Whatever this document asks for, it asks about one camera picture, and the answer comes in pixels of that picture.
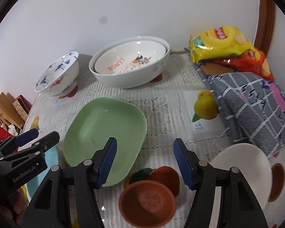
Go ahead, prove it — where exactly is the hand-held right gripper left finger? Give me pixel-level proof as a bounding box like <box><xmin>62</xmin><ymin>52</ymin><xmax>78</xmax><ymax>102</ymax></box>
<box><xmin>20</xmin><ymin>137</ymin><xmax>117</xmax><ymax>228</ymax></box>

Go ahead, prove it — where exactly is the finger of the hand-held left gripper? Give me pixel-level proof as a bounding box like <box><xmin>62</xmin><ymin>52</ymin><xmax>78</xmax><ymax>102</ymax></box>
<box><xmin>0</xmin><ymin>131</ymin><xmax>60</xmax><ymax>168</ymax></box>
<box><xmin>0</xmin><ymin>128</ymin><xmax>40</xmax><ymax>158</ymax></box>

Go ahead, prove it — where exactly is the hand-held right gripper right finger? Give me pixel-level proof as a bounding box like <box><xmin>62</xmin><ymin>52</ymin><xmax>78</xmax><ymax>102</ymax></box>
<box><xmin>173</xmin><ymin>138</ymin><xmax>269</xmax><ymax>228</ymax></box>

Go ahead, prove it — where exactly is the light blue plate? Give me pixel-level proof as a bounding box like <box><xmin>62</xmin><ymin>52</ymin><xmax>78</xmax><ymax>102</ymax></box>
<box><xmin>26</xmin><ymin>145</ymin><xmax>60</xmax><ymax>200</ymax></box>

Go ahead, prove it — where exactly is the green plate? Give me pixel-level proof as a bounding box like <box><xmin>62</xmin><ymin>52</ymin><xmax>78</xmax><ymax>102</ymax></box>
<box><xmin>63</xmin><ymin>97</ymin><xmax>148</xmax><ymax>187</ymax></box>

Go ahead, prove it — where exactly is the brown clay bowl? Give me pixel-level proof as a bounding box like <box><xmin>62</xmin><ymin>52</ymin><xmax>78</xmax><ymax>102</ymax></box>
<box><xmin>119</xmin><ymin>180</ymin><xmax>177</xmax><ymax>227</ymax></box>

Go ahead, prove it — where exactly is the person's left hand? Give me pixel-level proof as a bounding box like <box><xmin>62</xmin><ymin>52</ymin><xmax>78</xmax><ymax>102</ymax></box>
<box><xmin>0</xmin><ymin>188</ymin><xmax>28</xmax><ymax>228</ymax></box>

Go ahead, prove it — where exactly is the patterned brown box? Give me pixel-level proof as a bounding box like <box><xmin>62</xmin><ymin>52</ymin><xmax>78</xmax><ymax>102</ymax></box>
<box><xmin>12</xmin><ymin>95</ymin><xmax>32</xmax><ymax>124</ymax></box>

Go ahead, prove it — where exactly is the blue and white flower bowl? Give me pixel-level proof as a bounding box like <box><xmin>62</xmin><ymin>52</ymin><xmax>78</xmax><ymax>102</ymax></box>
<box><xmin>34</xmin><ymin>51</ymin><xmax>80</xmax><ymax>97</ymax></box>

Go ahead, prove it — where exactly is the large white bowl grey pattern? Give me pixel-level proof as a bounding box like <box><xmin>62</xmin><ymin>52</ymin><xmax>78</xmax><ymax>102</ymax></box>
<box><xmin>89</xmin><ymin>36</ymin><xmax>170</xmax><ymax>89</ymax></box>

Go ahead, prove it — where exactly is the grey checked cloth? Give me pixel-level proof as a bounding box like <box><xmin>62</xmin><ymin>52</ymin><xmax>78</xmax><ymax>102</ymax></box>
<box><xmin>208</xmin><ymin>72</ymin><xmax>285</xmax><ymax>157</ymax></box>

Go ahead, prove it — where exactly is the white bowl with orange print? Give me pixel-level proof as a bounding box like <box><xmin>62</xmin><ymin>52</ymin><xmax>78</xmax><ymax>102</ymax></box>
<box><xmin>94</xmin><ymin>40</ymin><xmax>167</xmax><ymax>74</ymax></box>

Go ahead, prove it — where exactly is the red chip bag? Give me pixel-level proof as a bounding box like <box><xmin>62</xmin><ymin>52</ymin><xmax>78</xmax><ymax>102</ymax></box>
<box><xmin>215</xmin><ymin>47</ymin><xmax>275</xmax><ymax>81</ymax></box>

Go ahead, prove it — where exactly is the yellow chip bag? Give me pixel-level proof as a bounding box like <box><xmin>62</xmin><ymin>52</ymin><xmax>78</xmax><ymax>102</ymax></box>
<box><xmin>189</xmin><ymin>26</ymin><xmax>253</xmax><ymax>64</ymax></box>

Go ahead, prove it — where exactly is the brown wooden door frame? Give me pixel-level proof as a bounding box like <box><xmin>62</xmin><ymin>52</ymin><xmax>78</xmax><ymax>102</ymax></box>
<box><xmin>253</xmin><ymin>0</ymin><xmax>276</xmax><ymax>55</ymax></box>

